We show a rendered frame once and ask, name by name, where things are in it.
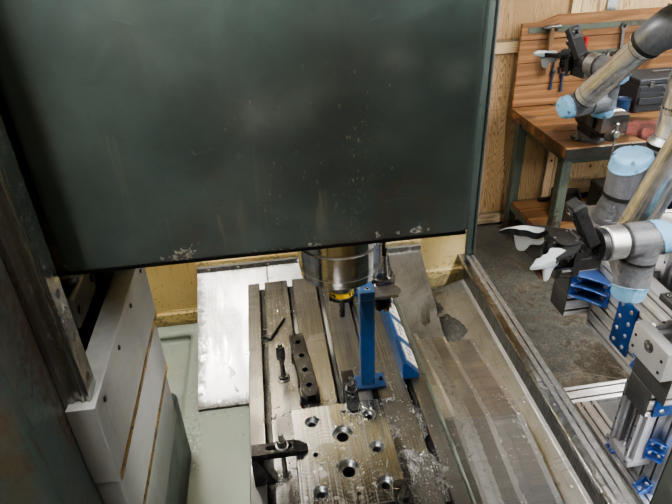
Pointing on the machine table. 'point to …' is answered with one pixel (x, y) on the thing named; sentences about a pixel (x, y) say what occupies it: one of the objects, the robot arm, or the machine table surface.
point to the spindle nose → (341, 266)
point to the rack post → (367, 349)
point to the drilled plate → (324, 439)
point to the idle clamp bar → (309, 393)
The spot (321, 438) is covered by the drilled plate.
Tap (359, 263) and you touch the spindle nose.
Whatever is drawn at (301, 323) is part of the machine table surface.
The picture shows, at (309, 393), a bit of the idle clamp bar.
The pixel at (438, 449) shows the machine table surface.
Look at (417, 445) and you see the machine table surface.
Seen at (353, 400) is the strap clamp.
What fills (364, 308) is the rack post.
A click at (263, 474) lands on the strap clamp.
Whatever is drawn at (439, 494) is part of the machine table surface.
